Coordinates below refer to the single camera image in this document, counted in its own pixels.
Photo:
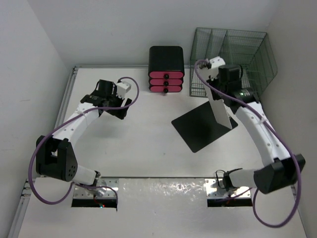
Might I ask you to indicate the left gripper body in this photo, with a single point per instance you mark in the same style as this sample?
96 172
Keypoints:
114 99

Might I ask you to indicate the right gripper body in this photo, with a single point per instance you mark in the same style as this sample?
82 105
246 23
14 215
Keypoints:
214 82

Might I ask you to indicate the white paper sheet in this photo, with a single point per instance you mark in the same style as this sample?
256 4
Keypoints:
218 107

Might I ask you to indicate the black clipboard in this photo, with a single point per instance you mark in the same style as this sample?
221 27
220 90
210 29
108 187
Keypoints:
198 127

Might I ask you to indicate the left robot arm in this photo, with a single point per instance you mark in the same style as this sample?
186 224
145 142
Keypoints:
56 157

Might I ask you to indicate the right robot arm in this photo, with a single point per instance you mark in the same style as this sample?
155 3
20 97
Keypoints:
278 167

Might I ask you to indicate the black drawer cabinet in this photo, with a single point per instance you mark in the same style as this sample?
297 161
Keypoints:
165 59

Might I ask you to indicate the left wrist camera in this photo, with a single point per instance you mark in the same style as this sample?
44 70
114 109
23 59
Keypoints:
122 88

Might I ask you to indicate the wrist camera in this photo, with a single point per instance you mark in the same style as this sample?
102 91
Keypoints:
122 88
215 63

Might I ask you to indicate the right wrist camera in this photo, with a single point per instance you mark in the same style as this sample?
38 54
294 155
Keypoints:
215 63

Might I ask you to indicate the green wire mesh organizer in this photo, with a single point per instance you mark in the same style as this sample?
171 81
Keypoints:
250 49

